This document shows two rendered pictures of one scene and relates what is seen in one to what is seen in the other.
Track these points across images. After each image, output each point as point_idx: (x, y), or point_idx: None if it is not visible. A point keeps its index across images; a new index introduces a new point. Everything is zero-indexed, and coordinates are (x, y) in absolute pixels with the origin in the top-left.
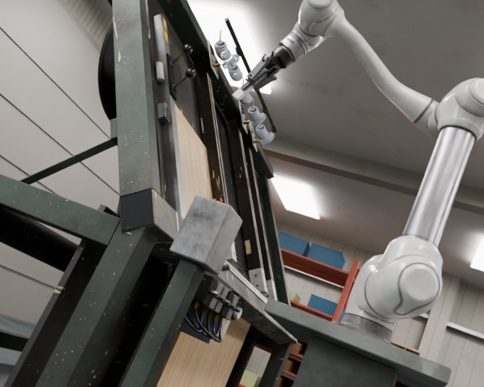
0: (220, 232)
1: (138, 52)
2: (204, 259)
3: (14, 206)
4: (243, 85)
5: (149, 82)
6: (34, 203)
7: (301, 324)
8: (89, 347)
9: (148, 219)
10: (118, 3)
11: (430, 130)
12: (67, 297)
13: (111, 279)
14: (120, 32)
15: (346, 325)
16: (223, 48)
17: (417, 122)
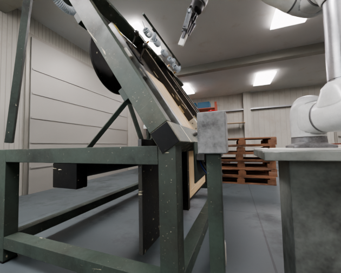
0: (225, 129)
1: (113, 43)
2: (224, 150)
3: (94, 162)
4: (182, 35)
5: (129, 58)
6: (103, 156)
7: (294, 160)
8: (178, 225)
9: (175, 140)
10: (86, 20)
11: (302, 11)
12: (145, 193)
13: (171, 183)
14: (96, 37)
15: (303, 144)
16: (148, 31)
17: (291, 10)
